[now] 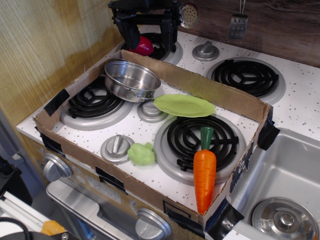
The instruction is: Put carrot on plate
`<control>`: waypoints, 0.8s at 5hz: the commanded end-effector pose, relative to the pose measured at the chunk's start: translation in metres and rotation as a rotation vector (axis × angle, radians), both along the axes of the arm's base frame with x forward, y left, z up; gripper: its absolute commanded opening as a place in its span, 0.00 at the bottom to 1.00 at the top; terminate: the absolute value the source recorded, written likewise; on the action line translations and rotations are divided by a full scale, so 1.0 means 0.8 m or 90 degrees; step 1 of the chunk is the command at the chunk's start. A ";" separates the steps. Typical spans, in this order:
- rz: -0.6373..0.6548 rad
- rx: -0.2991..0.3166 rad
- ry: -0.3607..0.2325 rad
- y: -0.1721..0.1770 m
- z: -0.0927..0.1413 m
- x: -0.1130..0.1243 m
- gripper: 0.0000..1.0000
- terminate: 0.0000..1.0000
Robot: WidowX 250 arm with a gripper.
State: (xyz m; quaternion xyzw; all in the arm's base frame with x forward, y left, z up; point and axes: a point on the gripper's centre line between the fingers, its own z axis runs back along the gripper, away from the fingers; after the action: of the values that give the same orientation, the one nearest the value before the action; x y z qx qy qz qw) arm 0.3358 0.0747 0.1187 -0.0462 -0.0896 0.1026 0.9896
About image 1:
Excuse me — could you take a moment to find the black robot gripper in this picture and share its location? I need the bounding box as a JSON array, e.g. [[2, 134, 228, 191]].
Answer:
[[108, 0, 181, 52]]

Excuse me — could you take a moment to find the orange plastic toy carrot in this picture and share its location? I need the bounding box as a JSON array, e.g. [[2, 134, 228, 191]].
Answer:
[[193, 126, 217, 215]]

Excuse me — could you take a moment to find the light green plastic plate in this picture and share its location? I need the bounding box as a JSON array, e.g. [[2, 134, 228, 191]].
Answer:
[[154, 94, 216, 118]]

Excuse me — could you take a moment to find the red plastic cup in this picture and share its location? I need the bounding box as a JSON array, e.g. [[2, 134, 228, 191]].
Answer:
[[129, 35, 155, 56]]

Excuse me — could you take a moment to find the back left black burner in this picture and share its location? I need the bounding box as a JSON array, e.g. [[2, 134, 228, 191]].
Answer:
[[120, 32, 183, 66]]

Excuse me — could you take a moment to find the black burner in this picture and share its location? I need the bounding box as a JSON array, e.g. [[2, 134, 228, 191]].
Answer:
[[153, 114, 246, 186], [60, 75, 133, 131], [206, 57, 286, 105], [120, 32, 183, 66]]

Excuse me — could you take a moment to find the hanging metal strainer spoon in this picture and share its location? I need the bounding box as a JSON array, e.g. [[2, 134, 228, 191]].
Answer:
[[179, 0, 200, 29]]

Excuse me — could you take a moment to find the silver stovetop knob back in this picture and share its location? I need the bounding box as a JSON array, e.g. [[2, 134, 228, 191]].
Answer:
[[192, 41, 220, 62]]

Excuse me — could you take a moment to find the silver stovetop knob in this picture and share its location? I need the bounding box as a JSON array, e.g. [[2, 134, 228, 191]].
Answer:
[[137, 100, 169, 123], [192, 41, 220, 62], [100, 134, 134, 165]]

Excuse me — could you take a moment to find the silver stovetop knob middle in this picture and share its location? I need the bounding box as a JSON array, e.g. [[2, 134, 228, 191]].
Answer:
[[137, 100, 169, 123]]

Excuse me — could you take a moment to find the hanging metal slotted spatula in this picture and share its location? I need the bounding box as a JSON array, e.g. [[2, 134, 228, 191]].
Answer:
[[227, 0, 248, 40]]

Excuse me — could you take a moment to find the front left black burner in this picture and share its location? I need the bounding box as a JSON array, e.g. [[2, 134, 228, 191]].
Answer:
[[60, 75, 133, 131]]

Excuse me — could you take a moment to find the front right black burner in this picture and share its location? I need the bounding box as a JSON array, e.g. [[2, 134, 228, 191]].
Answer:
[[153, 114, 246, 186]]

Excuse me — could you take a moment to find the back right black burner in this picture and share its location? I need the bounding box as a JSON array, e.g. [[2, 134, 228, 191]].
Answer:
[[206, 57, 286, 105]]

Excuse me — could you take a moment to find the silver stovetop knob front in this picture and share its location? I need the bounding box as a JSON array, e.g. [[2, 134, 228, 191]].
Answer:
[[100, 134, 134, 165]]

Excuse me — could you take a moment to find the green toy lettuce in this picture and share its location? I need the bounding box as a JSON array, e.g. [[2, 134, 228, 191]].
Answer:
[[127, 142, 156, 166]]

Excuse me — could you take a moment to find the silver oven knob left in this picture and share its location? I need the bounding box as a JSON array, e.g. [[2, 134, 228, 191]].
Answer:
[[42, 153, 73, 182]]

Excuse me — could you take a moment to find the silver oven knob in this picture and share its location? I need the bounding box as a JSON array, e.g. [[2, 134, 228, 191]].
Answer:
[[135, 207, 172, 240], [42, 153, 73, 182]]

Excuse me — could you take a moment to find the silver oven knob right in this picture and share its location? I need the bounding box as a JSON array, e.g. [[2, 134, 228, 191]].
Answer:
[[135, 207, 172, 240]]

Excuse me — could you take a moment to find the grey toy sink basin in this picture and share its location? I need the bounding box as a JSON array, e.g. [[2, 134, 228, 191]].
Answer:
[[226, 128, 320, 240]]

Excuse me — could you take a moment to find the yellow orange cloth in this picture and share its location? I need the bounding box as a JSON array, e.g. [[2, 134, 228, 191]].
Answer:
[[40, 220, 66, 236]]

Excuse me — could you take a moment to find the stainless steel pot lid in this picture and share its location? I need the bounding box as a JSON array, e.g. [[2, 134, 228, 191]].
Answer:
[[249, 197, 320, 240]]

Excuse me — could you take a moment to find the silver oven door handle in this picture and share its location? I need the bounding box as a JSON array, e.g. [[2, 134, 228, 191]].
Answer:
[[46, 180, 138, 240]]

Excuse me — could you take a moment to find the black cable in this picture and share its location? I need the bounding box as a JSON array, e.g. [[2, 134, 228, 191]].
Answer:
[[0, 216, 32, 240]]

